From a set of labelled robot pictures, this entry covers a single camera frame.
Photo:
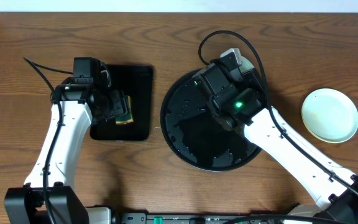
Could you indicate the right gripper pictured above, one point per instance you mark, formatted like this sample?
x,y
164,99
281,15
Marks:
x,y
254,81

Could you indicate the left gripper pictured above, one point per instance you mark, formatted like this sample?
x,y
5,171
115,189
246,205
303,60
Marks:
x,y
119,104

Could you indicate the green and yellow sponge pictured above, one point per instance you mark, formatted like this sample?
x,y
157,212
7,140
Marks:
x,y
128,117

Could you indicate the light blue plate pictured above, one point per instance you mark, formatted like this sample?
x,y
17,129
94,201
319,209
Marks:
x,y
246,65
330,114

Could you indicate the yellow plate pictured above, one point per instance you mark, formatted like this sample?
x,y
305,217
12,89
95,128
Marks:
x,y
333,141

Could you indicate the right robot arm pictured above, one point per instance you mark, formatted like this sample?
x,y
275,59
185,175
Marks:
x,y
333,188

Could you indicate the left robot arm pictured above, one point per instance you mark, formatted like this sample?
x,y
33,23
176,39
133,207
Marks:
x,y
47,195

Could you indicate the black rectangular tray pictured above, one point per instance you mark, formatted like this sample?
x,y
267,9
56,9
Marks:
x,y
135,81

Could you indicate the round black serving tray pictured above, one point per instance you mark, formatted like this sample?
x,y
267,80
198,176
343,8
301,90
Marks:
x,y
193,135

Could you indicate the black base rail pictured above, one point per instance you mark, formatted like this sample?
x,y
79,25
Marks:
x,y
197,218

